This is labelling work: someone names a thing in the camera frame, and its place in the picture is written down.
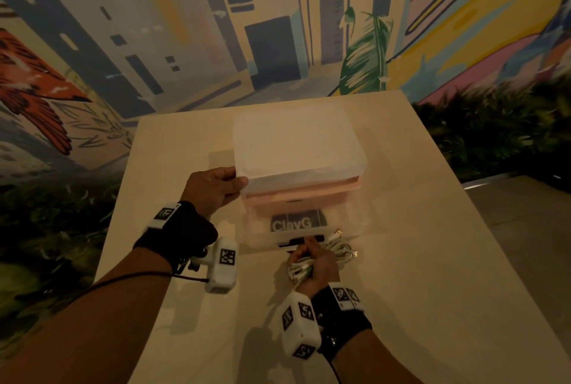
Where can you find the person's left hand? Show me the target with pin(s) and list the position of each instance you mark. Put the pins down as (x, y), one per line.
(207, 189)

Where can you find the person's right hand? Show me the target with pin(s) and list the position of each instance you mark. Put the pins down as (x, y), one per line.
(322, 268)

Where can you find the person's right fingers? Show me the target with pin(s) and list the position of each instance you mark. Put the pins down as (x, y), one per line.
(308, 250)

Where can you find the person's left thumb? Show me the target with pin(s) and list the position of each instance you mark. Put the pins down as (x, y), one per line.
(236, 184)

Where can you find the translucent white drawer unit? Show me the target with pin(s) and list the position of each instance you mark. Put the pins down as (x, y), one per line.
(294, 142)

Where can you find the person's right forearm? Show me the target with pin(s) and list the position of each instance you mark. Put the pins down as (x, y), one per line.
(370, 363)

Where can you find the person's left forearm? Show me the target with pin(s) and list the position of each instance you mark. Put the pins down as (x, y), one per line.
(84, 334)

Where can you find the black box with grey label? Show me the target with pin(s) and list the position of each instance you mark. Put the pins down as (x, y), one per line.
(296, 221)

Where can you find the clear plastic drawer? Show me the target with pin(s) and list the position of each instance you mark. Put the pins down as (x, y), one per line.
(352, 218)

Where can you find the pink plastic drawer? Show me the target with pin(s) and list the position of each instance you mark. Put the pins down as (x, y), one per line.
(303, 194)

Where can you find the green hedge plants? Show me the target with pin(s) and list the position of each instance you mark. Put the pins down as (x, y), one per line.
(495, 129)

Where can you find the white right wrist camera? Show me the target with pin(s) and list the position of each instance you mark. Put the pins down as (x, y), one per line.
(299, 323)

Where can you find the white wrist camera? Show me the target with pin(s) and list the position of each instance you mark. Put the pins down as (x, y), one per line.
(221, 265)
(299, 323)

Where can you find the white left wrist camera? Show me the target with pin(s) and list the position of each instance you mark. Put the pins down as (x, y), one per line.
(221, 265)

